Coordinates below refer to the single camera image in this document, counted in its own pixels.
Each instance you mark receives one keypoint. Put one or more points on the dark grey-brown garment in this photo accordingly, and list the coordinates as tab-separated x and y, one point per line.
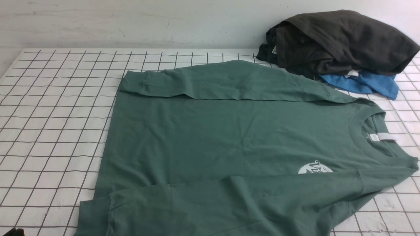
337	42

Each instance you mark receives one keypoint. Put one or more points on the blue garment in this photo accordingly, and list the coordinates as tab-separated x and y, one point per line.
364	82

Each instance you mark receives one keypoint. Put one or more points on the green long-sleeve top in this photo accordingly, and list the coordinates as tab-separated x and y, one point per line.
238	149

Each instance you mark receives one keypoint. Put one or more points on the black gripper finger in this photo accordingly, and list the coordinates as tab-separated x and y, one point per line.
15	232

